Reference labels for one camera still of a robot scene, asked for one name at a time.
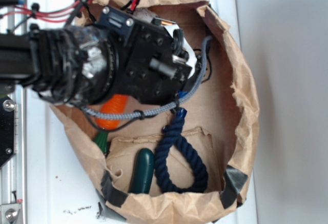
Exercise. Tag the aluminium frame rail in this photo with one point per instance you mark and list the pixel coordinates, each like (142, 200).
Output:
(13, 182)

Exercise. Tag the dark green toy cucumber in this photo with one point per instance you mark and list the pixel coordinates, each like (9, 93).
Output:
(143, 172)

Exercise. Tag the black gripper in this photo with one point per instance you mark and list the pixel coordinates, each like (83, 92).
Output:
(145, 65)

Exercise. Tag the brown paper bag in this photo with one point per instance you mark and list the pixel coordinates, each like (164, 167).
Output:
(221, 124)

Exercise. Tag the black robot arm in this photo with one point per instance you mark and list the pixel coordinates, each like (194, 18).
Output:
(80, 66)

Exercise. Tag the orange toy carrot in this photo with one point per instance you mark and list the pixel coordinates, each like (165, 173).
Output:
(115, 105)

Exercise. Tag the metal corner bracket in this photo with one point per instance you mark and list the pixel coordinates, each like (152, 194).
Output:
(11, 213)

